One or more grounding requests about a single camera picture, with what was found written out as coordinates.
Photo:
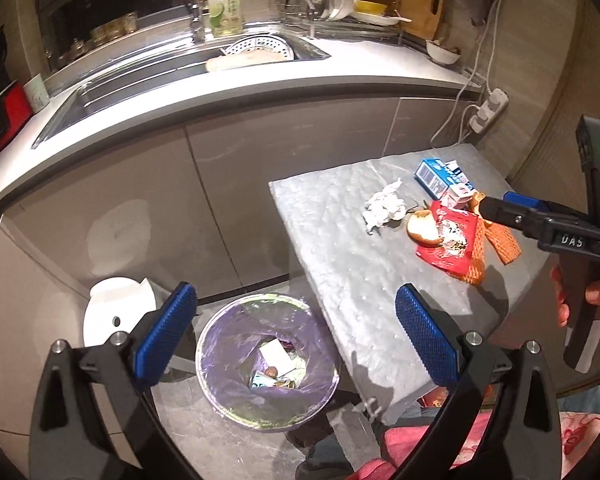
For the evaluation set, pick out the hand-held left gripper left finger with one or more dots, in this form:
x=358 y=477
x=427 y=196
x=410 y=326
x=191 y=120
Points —
x=164 y=332

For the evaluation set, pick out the white cup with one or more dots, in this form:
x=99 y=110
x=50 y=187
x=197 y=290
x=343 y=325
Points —
x=36 y=92

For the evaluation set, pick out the purple bin liner bag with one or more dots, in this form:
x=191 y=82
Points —
x=230 y=340

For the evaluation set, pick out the small white red carton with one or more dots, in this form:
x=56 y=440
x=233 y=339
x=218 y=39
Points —
x=457 y=196

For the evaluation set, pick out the round metal trash bin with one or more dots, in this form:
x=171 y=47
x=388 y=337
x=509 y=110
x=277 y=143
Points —
x=260 y=420

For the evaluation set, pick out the orange foam net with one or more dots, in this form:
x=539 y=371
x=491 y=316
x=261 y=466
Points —
x=475 y=270
x=502 y=242

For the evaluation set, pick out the white bowl with food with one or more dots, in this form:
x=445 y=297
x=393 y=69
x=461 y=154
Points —
x=442 y=54

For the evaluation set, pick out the red snack wrapper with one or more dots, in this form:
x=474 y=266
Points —
x=450 y=242

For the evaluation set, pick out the blue milk carton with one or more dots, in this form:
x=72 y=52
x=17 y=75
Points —
x=430 y=175

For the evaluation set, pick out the white green soap bottle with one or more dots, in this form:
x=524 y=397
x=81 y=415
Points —
x=225 y=10

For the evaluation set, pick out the white round stool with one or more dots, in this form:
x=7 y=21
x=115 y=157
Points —
x=112 y=305

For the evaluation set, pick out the white and blue carton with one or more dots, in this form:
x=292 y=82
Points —
x=459 y=172

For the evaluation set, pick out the pink printed cloth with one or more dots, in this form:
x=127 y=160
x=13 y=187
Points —
x=420 y=442

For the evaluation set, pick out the clear glass jar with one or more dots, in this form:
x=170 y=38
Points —
x=321 y=5

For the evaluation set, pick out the kitchen counter with cabinets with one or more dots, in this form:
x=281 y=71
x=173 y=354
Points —
x=280 y=95

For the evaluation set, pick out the crumpled white tissue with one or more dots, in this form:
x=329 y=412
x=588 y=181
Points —
x=382 y=207

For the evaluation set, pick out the white sink strainer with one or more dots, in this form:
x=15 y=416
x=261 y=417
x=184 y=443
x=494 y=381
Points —
x=260 y=45

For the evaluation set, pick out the pale plastic board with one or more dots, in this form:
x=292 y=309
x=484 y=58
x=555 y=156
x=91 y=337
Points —
x=240 y=61

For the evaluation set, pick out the white plate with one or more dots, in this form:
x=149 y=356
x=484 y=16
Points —
x=377 y=19

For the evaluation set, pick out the red appliance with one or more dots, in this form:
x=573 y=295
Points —
x=7 y=112

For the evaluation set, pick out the steel sink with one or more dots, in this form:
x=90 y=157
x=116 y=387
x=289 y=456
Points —
x=145 y=77

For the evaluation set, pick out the white power strip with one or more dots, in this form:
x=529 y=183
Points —
x=490 y=109

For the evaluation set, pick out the yellow bowl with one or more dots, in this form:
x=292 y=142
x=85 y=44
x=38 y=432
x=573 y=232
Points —
x=371 y=7

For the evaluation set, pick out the white paper card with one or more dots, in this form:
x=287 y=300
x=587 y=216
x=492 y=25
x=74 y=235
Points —
x=275 y=356

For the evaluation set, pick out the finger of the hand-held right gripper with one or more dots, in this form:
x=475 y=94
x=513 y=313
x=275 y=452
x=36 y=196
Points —
x=527 y=202
x=510 y=216

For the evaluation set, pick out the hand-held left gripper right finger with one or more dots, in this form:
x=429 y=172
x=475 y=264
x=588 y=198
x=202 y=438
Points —
x=425 y=335

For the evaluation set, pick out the small orange peel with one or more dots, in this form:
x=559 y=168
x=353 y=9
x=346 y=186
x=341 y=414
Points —
x=475 y=203

